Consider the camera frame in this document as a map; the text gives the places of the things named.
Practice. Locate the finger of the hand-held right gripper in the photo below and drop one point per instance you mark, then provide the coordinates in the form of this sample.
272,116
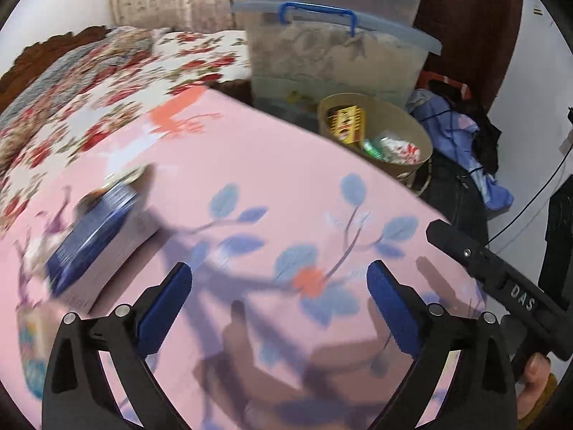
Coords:
461,251

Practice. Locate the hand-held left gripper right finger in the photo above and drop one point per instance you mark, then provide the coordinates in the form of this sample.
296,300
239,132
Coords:
394,309

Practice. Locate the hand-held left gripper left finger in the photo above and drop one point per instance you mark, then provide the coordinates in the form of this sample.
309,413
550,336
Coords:
163,309

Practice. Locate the blue and white carton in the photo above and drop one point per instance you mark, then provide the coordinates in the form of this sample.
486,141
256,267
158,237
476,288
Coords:
98,237

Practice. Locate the beige round bin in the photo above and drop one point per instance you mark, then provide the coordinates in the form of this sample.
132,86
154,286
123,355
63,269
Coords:
403,172

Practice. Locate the white and red wrapper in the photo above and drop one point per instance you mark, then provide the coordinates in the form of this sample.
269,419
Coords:
398,150

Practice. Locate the crushed green plastic bottle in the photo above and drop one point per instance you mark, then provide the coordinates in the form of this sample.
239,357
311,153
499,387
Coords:
370,145

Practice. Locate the yellow snack packet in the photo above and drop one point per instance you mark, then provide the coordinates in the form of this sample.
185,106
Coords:
344,121

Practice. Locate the person's right hand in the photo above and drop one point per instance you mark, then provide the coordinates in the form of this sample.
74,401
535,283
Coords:
536,376

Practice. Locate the dark pants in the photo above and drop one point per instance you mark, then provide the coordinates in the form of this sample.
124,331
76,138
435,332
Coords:
452,197

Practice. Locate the dark cloth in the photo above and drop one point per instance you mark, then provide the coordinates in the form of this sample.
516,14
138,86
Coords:
562,233

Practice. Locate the black cloth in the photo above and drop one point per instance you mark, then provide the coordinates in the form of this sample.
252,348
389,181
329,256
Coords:
485,143

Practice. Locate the pile of clothes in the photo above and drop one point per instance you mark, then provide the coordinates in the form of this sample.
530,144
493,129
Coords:
438,121

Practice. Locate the red cloth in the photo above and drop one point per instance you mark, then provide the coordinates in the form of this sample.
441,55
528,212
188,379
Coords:
443,81

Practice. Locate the pink printed blanket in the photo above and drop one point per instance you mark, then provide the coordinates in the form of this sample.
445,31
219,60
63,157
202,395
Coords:
277,174

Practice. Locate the dark brown door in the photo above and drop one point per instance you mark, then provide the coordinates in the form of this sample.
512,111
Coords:
470,31

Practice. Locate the blue-lid clear storage box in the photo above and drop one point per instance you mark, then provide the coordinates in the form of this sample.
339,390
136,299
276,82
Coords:
335,62

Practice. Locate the floral bedsheet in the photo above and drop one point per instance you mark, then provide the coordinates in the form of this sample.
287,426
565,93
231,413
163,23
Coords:
134,80

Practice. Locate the patterned quilt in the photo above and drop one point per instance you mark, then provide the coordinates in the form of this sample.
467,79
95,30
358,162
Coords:
58,67

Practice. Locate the carved wooden headboard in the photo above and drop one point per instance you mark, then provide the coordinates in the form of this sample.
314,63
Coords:
40,49

